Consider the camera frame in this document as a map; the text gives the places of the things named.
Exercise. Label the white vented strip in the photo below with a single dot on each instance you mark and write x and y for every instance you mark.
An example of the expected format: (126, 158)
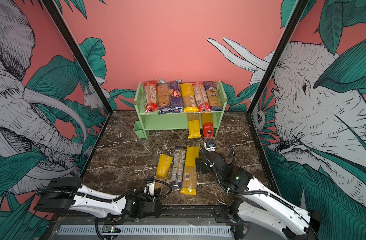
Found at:
(146, 230)

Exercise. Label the black enclosure frame post left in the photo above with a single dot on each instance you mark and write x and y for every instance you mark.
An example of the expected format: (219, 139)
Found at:
(64, 30)

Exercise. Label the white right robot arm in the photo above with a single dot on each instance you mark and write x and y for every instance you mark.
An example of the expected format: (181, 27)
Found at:
(257, 204)

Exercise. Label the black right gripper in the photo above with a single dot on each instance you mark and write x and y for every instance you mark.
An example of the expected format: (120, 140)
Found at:
(204, 169)

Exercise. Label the yellow Pastatime spaghetti bag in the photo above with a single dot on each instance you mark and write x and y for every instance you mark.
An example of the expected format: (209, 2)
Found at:
(188, 97)

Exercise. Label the red yellow spaghetti bag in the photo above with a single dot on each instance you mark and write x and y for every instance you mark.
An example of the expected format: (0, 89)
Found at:
(208, 126)

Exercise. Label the blue yellow spaghetti bag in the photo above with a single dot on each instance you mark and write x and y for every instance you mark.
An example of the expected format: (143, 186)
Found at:
(164, 102)

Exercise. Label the clear blue spaghetti bag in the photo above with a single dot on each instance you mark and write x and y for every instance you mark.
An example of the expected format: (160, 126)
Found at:
(178, 168)

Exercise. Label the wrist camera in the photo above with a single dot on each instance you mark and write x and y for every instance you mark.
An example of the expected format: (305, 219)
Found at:
(149, 187)
(210, 146)

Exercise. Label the black enclosure frame post right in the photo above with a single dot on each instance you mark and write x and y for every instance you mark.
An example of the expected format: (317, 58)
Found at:
(281, 46)

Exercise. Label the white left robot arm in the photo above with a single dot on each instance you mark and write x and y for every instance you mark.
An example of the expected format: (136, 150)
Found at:
(69, 195)

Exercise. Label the red white-label spaghetti bag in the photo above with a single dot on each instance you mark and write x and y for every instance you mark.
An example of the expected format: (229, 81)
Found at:
(150, 92)

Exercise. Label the black enclosure frame post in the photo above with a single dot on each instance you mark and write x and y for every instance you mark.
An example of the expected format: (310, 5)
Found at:
(281, 46)
(64, 30)

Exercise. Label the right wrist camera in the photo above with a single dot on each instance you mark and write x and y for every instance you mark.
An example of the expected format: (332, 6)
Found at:
(210, 146)

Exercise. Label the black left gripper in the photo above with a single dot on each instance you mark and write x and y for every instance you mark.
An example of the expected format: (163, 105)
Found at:
(143, 198)

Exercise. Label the green metal shelf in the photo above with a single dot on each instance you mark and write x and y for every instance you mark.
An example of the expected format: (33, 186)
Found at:
(172, 121)

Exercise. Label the Ankara spaghetti bag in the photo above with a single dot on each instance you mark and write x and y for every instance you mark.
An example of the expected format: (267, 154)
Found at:
(213, 96)

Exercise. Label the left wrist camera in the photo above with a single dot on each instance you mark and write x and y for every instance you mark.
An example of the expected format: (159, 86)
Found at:
(149, 187)

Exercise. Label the blue Barilla spaghetti bag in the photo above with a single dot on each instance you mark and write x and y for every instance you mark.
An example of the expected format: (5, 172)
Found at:
(176, 97)

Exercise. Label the red spaghetti bag white label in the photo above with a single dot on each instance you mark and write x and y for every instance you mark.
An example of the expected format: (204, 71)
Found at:
(201, 97)

